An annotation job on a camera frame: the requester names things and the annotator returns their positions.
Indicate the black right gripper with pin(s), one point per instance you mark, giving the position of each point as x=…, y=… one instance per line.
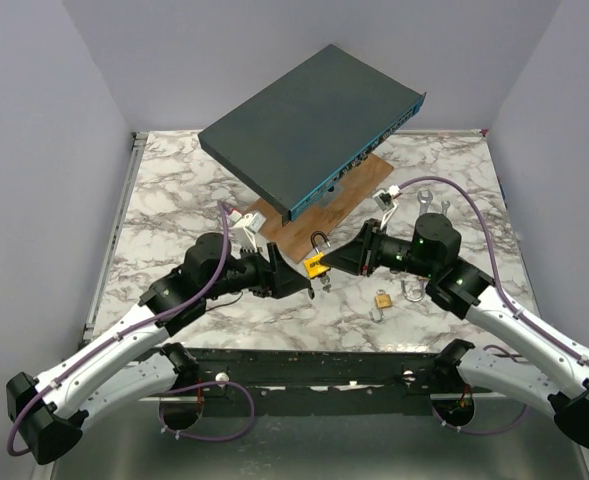
x=359, y=256

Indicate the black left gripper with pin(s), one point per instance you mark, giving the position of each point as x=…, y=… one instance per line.
x=288, y=280

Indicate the yellow padlock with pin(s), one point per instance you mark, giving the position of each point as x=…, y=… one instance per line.
x=313, y=266

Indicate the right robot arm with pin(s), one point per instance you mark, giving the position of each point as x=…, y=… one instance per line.
x=555, y=376

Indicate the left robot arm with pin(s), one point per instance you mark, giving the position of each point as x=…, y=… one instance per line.
x=135, y=357

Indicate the wooden board stand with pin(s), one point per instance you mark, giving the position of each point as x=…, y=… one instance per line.
x=293, y=238

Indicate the small brass padlock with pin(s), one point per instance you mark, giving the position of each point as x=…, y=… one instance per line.
x=382, y=301

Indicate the large brass padlock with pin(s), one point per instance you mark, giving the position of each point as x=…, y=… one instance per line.
x=414, y=291

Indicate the large silver wrench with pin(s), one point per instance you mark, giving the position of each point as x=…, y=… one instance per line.
x=425, y=198

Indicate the small silver wrench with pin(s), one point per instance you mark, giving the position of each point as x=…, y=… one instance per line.
x=445, y=205

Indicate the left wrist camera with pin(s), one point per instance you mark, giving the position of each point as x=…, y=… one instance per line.
x=245, y=227

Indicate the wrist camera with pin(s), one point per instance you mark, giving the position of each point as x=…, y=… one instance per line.
x=386, y=199
x=245, y=227

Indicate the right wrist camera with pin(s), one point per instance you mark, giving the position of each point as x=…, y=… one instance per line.
x=386, y=199

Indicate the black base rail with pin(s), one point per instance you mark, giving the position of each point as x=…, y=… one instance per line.
x=302, y=383

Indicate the dark network switch box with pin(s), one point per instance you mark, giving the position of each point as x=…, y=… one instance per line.
x=295, y=139

